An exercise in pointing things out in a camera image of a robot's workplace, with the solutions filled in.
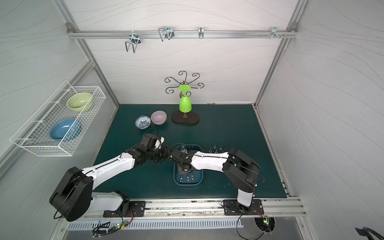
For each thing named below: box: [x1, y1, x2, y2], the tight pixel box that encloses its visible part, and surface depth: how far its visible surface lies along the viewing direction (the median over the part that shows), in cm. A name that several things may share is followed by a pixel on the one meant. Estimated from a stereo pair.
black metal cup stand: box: [171, 110, 200, 125], surface depth 113 cm
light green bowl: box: [66, 92, 92, 113], surface depth 75 cm
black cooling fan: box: [254, 216, 276, 234], surface depth 73 cm
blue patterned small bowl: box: [134, 115, 151, 130], surface depth 109 cm
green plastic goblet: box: [178, 84, 192, 114], surface depth 93 cm
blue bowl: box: [49, 118, 82, 142], surface depth 65 cm
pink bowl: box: [150, 110, 168, 126], surface depth 109 cm
